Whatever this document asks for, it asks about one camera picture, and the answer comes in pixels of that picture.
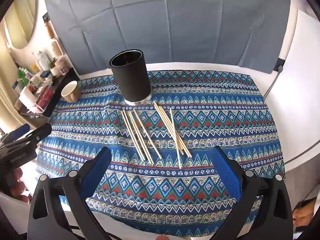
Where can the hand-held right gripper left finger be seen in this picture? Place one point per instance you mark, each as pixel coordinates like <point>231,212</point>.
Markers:
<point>96,172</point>

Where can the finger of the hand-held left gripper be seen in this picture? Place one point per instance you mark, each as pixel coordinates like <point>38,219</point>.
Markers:
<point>37,135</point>
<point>22,130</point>

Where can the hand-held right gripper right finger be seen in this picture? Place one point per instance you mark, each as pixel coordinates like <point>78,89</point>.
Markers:
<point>227,172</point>

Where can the bunch of wooden chopsticks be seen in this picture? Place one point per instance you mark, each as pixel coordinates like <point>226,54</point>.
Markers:
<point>175,138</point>

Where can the black cylindrical utensil holder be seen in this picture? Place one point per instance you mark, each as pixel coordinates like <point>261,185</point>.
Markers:
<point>132,80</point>

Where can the person's left hand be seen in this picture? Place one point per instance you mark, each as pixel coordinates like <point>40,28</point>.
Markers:
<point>21,190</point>

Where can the black side table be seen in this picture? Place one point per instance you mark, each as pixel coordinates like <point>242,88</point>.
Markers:
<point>56,90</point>

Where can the beige mug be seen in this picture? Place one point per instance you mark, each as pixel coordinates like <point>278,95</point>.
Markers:
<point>71,93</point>

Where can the green packet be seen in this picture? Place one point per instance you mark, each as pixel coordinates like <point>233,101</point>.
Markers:
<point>22,76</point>

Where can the blue lidded box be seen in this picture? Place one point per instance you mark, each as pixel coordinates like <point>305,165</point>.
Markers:
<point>45,74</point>

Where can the small potted plant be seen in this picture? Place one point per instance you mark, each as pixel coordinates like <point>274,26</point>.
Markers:
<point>53,72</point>

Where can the blue patterned tablecloth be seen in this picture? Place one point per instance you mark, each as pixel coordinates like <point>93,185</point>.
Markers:
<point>160,187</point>

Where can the pink jar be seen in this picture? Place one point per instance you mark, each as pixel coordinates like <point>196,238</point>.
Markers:
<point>62,67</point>

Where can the pale green bottle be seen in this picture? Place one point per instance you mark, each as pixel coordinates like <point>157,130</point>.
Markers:
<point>43,60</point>

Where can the white foam board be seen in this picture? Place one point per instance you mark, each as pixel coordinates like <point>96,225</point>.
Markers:
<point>295,80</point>

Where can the black clamp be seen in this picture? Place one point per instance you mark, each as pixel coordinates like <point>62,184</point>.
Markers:
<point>279,65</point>

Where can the oval wall mirror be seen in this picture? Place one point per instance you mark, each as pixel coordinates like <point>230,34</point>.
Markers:
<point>22,17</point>

